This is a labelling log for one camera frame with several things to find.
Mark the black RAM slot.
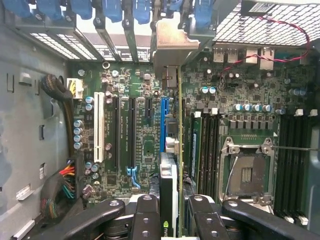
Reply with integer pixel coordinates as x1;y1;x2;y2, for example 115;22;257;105
278;113;287;218
214;114;222;196
284;113;296;224
294;109;309;225
208;107;216;196
304;109;319;161
202;114;209;196

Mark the dark installed RAM stick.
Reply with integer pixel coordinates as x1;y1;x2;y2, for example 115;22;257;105
190;111;203;197

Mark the CPU socket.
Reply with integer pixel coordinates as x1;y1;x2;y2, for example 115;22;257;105
219;136;279;207

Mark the black open PC case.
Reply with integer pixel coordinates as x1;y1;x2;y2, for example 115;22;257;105
0;0;320;240

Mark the red black fan wire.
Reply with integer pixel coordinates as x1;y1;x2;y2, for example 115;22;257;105
221;16;312;76

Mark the metal slot cover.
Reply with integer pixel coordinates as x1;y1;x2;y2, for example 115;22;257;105
95;25;120;63
123;26;140;63

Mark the white expansion slot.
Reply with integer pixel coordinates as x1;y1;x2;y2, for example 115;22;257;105
93;91;105;164

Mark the green motherboard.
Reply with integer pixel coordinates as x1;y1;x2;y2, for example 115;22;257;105
65;46;313;226

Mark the coloured wire bundle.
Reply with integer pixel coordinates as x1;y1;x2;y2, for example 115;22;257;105
40;159;76;221

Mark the white power connector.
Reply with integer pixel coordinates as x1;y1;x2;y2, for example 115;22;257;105
66;77;84;100

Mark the bent steel locking lever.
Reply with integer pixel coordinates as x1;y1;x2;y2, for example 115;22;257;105
224;155;240;201

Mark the straight steel locking lever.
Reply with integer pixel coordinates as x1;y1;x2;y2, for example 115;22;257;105
271;145;320;152

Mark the blue expansion slot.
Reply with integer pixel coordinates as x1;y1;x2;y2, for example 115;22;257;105
160;96;170;154

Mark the metal fan grille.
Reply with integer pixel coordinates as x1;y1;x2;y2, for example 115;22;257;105
213;0;312;48

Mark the long black expansion slot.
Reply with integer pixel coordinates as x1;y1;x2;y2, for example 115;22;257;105
128;96;138;169
113;96;121;170

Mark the blue slot latch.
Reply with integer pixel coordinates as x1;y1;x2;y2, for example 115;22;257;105
10;0;33;19
69;0;94;20
133;0;153;25
36;0;64;21
101;0;124;24
193;0;216;30

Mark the black sleeved wire bundle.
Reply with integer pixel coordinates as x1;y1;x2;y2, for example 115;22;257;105
40;74;76;158

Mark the silver port block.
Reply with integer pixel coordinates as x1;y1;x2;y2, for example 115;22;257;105
259;46;275;71
213;46;225;64
226;46;239;64
245;48;259;64

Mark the short black expansion slot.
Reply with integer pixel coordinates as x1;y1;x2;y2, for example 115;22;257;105
145;97;153;120

